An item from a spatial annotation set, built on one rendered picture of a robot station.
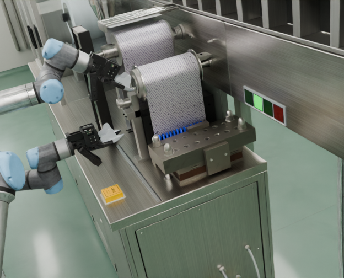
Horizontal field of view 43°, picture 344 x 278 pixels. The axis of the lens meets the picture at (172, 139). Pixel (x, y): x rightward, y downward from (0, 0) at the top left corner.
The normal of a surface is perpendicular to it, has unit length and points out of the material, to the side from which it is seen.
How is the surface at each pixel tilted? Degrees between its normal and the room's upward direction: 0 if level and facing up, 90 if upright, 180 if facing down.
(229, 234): 90
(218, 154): 90
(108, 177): 0
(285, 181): 0
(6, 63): 90
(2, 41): 90
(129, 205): 0
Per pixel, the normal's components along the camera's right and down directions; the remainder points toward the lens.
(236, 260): 0.39, 0.37
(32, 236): -0.16, -0.87
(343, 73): -0.90, 0.32
